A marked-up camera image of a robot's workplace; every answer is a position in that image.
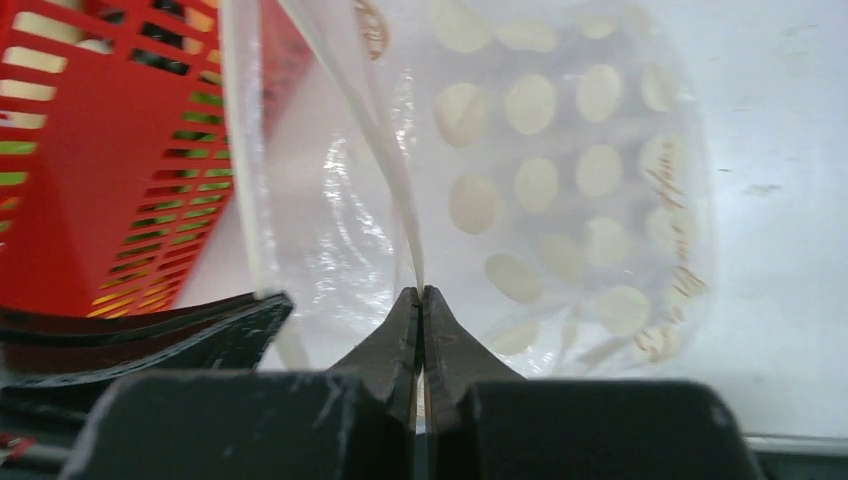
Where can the red plastic shopping basket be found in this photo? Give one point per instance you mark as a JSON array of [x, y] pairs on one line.
[[115, 158]]

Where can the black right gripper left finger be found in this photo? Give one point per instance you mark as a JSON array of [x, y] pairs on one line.
[[354, 420]]

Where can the clear dotted zip top bag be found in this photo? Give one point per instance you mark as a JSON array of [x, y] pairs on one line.
[[540, 162]]

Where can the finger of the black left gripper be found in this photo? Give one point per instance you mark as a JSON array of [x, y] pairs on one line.
[[54, 368]]

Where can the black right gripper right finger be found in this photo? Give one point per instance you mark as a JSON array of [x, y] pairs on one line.
[[485, 421]]

